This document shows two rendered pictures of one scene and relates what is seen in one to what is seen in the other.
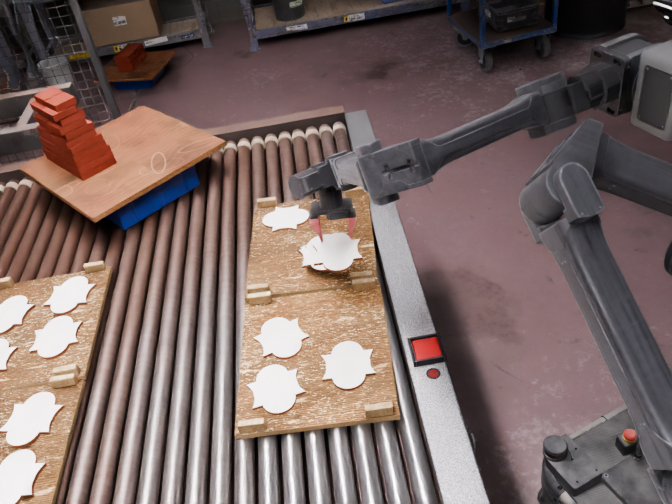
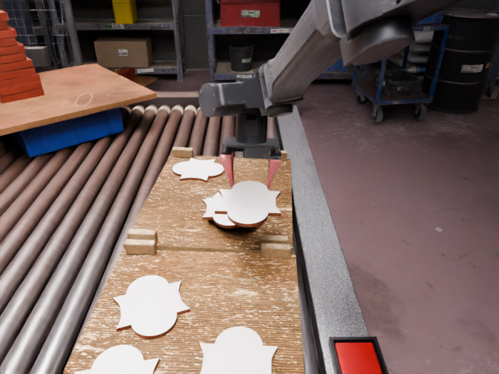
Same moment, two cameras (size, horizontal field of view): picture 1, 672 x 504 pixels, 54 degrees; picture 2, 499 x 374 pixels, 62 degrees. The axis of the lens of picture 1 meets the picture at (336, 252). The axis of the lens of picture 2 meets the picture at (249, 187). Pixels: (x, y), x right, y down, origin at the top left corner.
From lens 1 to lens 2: 0.87 m
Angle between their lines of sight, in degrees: 8
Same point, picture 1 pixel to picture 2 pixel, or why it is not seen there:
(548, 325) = (430, 329)
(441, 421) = not seen: outside the picture
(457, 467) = not seen: outside the picture
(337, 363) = (220, 361)
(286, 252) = (189, 202)
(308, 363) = (178, 352)
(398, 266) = (318, 238)
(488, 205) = (376, 215)
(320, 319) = (210, 288)
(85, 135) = (12, 56)
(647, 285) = not seen: outside the picture
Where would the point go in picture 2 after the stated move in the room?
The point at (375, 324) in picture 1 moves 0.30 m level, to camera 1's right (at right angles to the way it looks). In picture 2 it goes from (284, 308) to (460, 306)
